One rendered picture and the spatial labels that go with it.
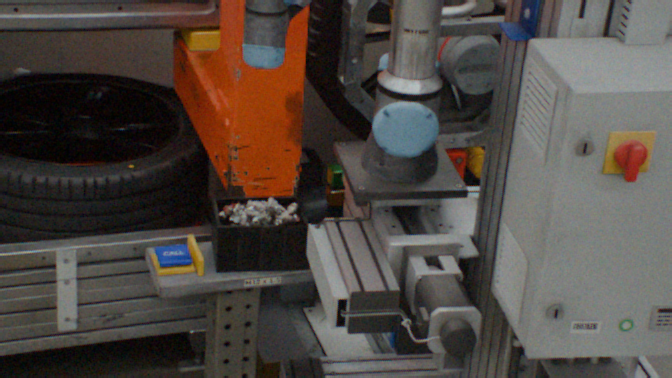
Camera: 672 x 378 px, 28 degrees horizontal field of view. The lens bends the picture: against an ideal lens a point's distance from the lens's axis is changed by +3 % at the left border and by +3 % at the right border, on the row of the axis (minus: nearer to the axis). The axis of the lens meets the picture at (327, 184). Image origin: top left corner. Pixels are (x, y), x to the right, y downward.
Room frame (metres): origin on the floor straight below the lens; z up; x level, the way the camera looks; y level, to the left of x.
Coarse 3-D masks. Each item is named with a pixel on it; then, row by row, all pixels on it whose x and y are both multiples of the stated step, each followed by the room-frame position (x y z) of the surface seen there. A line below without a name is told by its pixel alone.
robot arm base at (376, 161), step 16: (368, 144) 2.29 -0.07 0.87; (368, 160) 2.27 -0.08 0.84; (384, 160) 2.26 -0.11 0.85; (400, 160) 2.24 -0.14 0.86; (416, 160) 2.24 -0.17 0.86; (432, 160) 2.28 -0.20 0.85; (384, 176) 2.24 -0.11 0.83; (400, 176) 2.23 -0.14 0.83; (416, 176) 2.24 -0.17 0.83; (432, 176) 2.27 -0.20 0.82
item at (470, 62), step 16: (464, 16) 2.90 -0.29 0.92; (448, 48) 2.79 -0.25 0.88; (464, 48) 2.76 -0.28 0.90; (480, 48) 2.76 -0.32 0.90; (496, 48) 2.77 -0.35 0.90; (448, 64) 2.77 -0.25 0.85; (464, 64) 2.74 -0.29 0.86; (480, 64) 2.76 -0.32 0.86; (496, 64) 2.77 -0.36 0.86; (448, 80) 2.80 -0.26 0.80; (464, 80) 2.75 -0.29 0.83; (480, 80) 2.76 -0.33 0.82
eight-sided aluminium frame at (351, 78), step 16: (352, 0) 2.82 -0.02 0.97; (368, 0) 2.82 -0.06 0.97; (352, 16) 2.80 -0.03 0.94; (352, 32) 2.81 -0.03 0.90; (352, 48) 2.81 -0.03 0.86; (352, 64) 2.81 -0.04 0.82; (352, 80) 2.82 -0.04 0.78; (352, 96) 2.81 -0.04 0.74; (368, 96) 2.84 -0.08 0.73; (368, 112) 2.83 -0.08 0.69; (448, 128) 2.94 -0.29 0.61; (464, 128) 2.96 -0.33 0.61; (480, 128) 2.94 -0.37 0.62; (448, 144) 2.90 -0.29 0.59; (464, 144) 2.91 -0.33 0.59; (480, 144) 2.92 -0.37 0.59
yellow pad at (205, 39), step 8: (184, 32) 3.22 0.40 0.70; (192, 32) 3.16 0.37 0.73; (200, 32) 3.16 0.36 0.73; (208, 32) 3.17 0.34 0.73; (216, 32) 3.17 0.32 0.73; (184, 40) 3.21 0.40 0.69; (192, 40) 3.15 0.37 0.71; (200, 40) 3.16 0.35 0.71; (208, 40) 3.16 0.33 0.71; (216, 40) 3.17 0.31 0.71; (192, 48) 3.15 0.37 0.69; (200, 48) 3.16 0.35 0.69; (208, 48) 3.16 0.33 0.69; (216, 48) 3.17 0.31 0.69
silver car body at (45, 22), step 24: (0, 0) 3.00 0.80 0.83; (24, 0) 3.02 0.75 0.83; (48, 0) 3.03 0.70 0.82; (72, 0) 3.05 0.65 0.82; (96, 0) 3.07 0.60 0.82; (120, 0) 3.09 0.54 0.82; (216, 0) 3.17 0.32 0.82; (0, 24) 3.00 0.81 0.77; (24, 24) 3.01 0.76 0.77; (48, 24) 3.03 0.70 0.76; (72, 24) 3.05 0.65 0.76; (96, 24) 3.07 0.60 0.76; (120, 24) 3.09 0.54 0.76; (144, 24) 3.11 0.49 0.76; (168, 24) 3.13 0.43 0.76; (192, 24) 3.15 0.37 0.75; (216, 24) 3.17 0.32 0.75
